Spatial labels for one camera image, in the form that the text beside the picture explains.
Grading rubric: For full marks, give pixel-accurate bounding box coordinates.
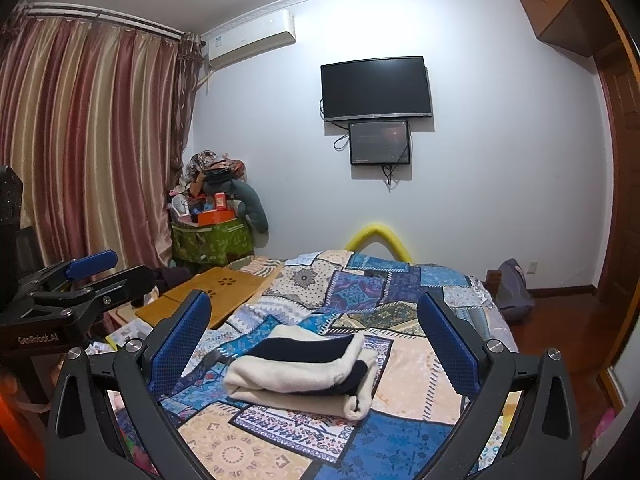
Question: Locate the curtain rod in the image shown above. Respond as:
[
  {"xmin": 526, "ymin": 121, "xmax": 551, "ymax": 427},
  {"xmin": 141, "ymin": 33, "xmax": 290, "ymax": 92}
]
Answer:
[{"xmin": 24, "ymin": 2, "xmax": 187, "ymax": 39}]

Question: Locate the cream and navy knit sweater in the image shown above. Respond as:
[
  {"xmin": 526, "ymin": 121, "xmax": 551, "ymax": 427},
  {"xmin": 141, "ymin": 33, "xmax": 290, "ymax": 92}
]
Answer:
[{"xmin": 222, "ymin": 323, "xmax": 379, "ymax": 422}]

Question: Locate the grey purple backpack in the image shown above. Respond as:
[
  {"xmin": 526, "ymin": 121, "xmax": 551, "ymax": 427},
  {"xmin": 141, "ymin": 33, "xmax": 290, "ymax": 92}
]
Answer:
[{"xmin": 492, "ymin": 258, "xmax": 535, "ymax": 326}]

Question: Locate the brown wooden door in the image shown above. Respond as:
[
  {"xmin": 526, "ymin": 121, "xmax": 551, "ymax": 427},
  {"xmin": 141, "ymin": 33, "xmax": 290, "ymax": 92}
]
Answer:
[{"xmin": 575, "ymin": 0, "xmax": 640, "ymax": 401}]

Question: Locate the dark purple cloth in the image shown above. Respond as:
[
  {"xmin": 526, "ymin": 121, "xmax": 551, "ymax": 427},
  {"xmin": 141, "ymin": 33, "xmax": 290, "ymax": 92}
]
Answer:
[{"xmin": 150, "ymin": 266, "xmax": 194, "ymax": 294}]

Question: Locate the pile of clothes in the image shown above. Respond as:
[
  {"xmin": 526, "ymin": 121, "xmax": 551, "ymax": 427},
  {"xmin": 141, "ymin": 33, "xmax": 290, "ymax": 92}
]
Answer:
[{"xmin": 177, "ymin": 150, "xmax": 248, "ymax": 196}]

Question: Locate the yellow foam tube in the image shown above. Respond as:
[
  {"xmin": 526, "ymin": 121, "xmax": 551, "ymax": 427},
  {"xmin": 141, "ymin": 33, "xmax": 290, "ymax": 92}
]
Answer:
[{"xmin": 344, "ymin": 222, "xmax": 414, "ymax": 264}]

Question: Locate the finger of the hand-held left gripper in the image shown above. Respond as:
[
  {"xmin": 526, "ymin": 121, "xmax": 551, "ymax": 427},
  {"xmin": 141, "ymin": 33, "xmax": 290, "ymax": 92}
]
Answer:
[
  {"xmin": 27, "ymin": 265, "xmax": 154, "ymax": 318},
  {"xmin": 20, "ymin": 250, "xmax": 119, "ymax": 292}
]

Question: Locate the orange box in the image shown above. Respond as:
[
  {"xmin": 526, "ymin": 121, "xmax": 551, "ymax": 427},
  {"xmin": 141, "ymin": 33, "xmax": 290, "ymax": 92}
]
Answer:
[{"xmin": 197, "ymin": 208, "xmax": 236, "ymax": 227}]

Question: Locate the wooden overhead cabinet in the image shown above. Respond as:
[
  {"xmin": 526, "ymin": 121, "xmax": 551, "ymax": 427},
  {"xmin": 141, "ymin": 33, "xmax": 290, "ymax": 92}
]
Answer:
[{"xmin": 517, "ymin": 0, "xmax": 602, "ymax": 59}]

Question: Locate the white air conditioner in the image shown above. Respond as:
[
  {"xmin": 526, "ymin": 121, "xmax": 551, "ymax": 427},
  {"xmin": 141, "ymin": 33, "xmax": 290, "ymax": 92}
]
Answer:
[{"xmin": 202, "ymin": 8, "xmax": 297, "ymax": 71}]

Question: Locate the striped pink curtain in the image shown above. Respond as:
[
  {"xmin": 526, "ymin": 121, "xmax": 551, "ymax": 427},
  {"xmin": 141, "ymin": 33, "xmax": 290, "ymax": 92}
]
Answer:
[{"xmin": 0, "ymin": 4, "xmax": 203, "ymax": 281}]

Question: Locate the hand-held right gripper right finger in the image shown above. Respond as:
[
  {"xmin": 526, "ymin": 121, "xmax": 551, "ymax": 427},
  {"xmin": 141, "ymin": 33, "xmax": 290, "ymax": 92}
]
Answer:
[{"xmin": 417, "ymin": 292, "xmax": 587, "ymax": 480}]

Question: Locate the black wall television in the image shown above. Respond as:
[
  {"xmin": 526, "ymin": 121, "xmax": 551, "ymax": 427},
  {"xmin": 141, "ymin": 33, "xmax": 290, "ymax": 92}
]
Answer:
[{"xmin": 320, "ymin": 56, "xmax": 434, "ymax": 124}]

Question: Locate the small black monitor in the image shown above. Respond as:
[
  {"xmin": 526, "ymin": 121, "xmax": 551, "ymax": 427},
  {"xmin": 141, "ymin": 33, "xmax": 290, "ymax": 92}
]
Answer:
[{"xmin": 348, "ymin": 119, "xmax": 412, "ymax": 167}]

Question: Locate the blue patchwork bedspread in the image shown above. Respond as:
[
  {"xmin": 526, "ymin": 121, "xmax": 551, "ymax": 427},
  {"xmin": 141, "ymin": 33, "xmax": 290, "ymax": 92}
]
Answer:
[{"xmin": 107, "ymin": 249, "xmax": 521, "ymax": 480}]

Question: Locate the wooden lap desk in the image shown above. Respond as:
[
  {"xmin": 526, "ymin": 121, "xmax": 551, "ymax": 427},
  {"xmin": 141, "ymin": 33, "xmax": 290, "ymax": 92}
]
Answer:
[{"xmin": 135, "ymin": 266, "xmax": 266, "ymax": 331}]

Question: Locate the grey plush toy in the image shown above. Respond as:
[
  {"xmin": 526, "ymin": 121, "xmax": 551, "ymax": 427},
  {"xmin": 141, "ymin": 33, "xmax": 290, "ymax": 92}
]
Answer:
[{"xmin": 220, "ymin": 177, "xmax": 271, "ymax": 234}]

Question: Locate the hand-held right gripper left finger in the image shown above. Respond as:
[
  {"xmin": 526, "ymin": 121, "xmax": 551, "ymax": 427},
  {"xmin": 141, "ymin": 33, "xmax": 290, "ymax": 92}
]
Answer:
[{"xmin": 45, "ymin": 290, "xmax": 222, "ymax": 480}]

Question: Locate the green patterned storage box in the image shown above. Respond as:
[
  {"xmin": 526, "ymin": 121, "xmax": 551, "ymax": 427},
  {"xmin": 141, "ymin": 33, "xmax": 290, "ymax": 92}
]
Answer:
[{"xmin": 170, "ymin": 215, "xmax": 256, "ymax": 267}]

